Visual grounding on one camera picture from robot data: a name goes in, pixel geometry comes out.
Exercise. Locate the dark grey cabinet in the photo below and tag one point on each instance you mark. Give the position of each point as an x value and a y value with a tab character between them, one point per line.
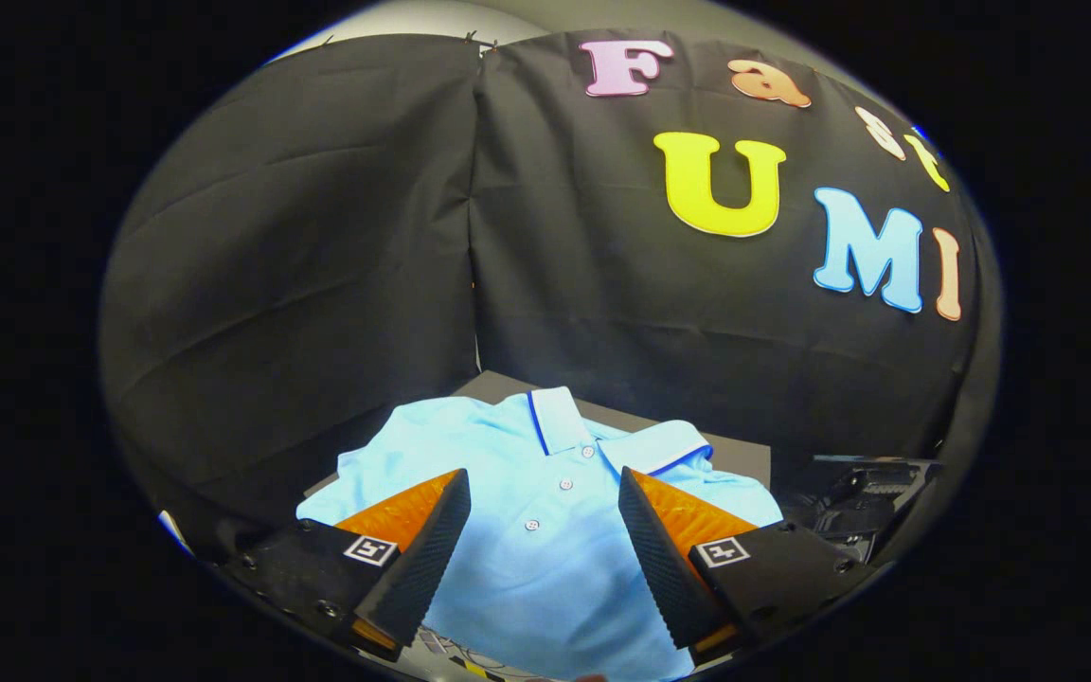
508	384

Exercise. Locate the black backdrop cloth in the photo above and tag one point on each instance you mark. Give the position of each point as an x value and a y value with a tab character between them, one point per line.
318	237

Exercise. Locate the dark grey washing machine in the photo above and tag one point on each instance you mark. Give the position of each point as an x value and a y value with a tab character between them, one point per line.
834	526

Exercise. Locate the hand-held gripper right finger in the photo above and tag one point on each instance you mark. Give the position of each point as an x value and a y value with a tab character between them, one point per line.
664	568

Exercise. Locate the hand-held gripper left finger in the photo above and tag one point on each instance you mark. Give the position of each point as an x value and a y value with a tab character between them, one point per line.
427	554

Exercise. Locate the light blue polo shirt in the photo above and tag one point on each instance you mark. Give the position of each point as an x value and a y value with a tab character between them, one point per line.
545	530

